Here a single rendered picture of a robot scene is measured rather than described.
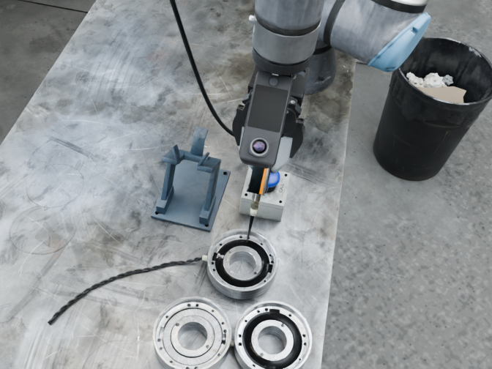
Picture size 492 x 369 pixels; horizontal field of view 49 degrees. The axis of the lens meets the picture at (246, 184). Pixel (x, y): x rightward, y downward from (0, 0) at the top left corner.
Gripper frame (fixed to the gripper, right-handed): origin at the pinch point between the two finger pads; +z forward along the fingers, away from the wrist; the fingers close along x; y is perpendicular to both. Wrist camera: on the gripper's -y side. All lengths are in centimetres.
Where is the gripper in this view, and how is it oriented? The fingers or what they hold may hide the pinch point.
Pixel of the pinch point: (262, 167)
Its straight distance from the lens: 78.4
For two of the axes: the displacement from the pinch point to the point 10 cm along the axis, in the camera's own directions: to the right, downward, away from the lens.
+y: 2.4, -7.5, 6.1
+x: -9.7, -2.3, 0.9
